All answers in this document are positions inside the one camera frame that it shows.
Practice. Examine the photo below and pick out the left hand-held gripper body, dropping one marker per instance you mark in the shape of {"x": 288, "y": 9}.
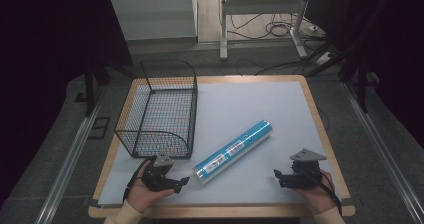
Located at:
{"x": 156, "y": 175}

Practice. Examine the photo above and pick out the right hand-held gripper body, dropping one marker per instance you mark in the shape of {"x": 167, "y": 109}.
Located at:
{"x": 301, "y": 174}

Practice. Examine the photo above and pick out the blue cylindrical roll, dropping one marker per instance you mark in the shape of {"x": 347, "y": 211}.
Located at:
{"x": 233, "y": 151}

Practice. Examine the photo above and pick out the person's left hand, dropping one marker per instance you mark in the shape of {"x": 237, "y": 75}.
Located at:
{"x": 146, "y": 192}

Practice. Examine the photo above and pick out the person's right hand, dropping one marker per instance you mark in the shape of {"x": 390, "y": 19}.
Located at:
{"x": 316, "y": 197}

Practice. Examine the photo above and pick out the light blue table mat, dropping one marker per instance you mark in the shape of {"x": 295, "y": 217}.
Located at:
{"x": 233, "y": 117}

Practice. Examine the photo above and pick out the black stand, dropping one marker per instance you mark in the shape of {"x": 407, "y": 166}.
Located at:
{"x": 91, "y": 84}
{"x": 361, "y": 80}

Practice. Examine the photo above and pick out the white power strip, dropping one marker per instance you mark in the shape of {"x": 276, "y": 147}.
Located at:
{"x": 324, "y": 58}

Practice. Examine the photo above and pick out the grey partition panel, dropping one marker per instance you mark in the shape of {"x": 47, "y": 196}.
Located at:
{"x": 153, "y": 14}

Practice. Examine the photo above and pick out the aluminium rail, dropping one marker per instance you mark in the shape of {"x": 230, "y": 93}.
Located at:
{"x": 66, "y": 164}
{"x": 383, "y": 154}

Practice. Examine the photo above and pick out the white metal desk frame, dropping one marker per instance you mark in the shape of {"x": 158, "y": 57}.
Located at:
{"x": 263, "y": 17}

